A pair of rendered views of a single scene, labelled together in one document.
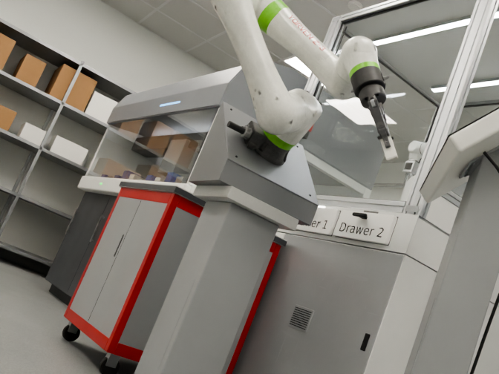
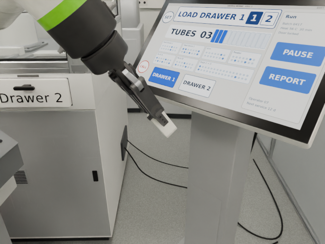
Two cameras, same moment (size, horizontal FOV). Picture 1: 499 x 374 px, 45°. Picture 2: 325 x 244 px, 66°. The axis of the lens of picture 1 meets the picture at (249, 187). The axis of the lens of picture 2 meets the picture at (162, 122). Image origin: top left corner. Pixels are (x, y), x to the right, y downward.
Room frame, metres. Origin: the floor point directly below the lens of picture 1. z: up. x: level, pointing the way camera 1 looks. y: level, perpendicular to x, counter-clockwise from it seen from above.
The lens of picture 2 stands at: (1.35, 0.09, 1.20)
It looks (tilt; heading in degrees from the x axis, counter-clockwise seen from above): 26 degrees down; 299
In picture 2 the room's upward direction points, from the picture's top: straight up
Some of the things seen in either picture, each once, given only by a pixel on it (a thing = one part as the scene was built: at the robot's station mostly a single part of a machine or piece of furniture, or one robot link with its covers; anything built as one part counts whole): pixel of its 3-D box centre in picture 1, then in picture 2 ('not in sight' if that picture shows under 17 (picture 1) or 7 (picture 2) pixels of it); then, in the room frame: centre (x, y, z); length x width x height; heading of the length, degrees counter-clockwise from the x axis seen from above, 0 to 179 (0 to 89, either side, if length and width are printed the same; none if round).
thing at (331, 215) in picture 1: (312, 219); not in sight; (2.50, -0.30, 0.87); 0.29 x 0.02 x 0.11; 30
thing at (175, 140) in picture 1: (209, 183); not in sight; (4.15, 0.27, 1.13); 1.78 x 1.14 x 0.45; 30
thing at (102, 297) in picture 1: (167, 288); not in sight; (2.70, 0.17, 0.38); 0.62 x 0.58 x 0.76; 30
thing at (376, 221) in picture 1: (363, 226); (31, 93); (2.22, -0.46, 0.87); 0.29 x 0.02 x 0.11; 30
